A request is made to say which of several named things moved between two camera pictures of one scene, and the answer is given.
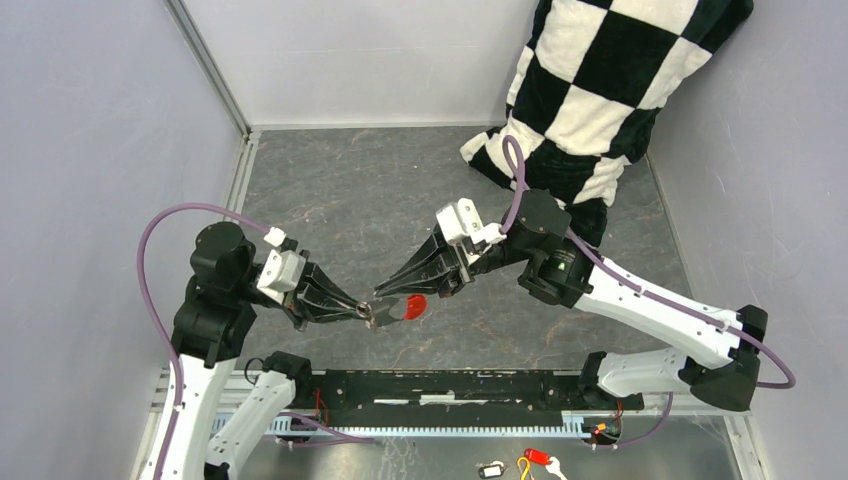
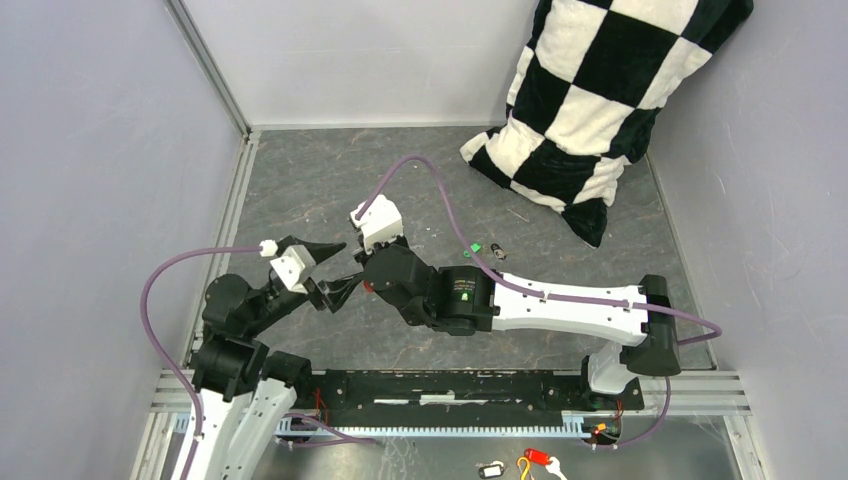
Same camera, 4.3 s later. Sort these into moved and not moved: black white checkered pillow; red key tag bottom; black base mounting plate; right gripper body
Moved: right gripper body
Not moved: black white checkered pillow; red key tag bottom; black base mounting plate
